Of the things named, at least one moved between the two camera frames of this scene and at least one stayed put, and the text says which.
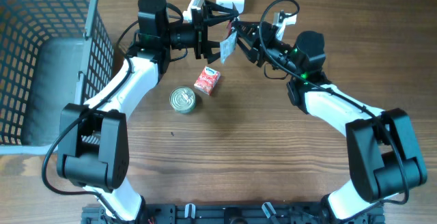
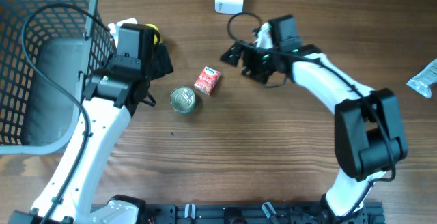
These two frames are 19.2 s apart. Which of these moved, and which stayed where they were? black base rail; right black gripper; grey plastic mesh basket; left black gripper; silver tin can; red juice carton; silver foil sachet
Moved: left black gripper; right black gripper; silver foil sachet
Stayed: red juice carton; silver tin can; black base rail; grey plastic mesh basket
